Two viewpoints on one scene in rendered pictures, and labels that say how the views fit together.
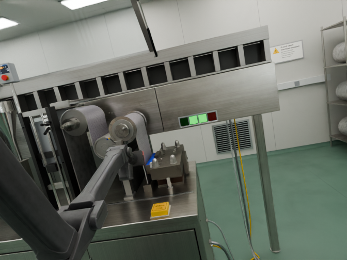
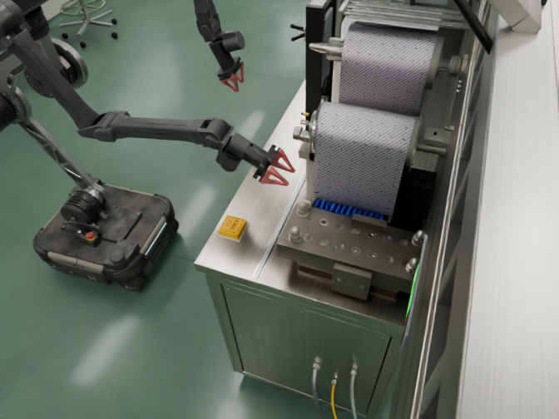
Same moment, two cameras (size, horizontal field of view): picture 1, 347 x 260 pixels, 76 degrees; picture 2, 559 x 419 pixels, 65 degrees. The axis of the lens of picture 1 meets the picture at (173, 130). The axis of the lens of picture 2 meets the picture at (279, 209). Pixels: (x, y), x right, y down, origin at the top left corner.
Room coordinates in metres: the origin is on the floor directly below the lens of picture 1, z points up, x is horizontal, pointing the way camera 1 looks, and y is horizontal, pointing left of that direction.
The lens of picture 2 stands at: (1.29, -0.70, 1.98)
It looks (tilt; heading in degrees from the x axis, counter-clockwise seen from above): 48 degrees down; 106
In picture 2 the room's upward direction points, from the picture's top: 3 degrees counter-clockwise
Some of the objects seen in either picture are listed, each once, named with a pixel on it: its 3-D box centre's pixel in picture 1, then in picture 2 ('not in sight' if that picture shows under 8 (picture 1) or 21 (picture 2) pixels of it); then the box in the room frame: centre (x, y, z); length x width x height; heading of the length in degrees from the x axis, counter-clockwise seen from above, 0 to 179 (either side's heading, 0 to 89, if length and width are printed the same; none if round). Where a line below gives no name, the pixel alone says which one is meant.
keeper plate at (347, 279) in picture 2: (186, 161); (350, 282); (1.29, -0.03, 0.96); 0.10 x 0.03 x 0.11; 173
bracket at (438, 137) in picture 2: not in sight; (437, 136); (1.44, 0.22, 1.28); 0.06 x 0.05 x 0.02; 173
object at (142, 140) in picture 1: (144, 147); (354, 185); (1.25, 0.18, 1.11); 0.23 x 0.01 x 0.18; 173
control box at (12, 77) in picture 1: (6, 73); not in sight; (1.24, 0.80, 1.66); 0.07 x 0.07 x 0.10; 89
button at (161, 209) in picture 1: (160, 209); (232, 227); (0.89, 0.13, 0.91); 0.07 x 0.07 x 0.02; 83
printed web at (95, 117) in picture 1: (111, 145); (371, 131); (1.28, 0.37, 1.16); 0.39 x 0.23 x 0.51; 83
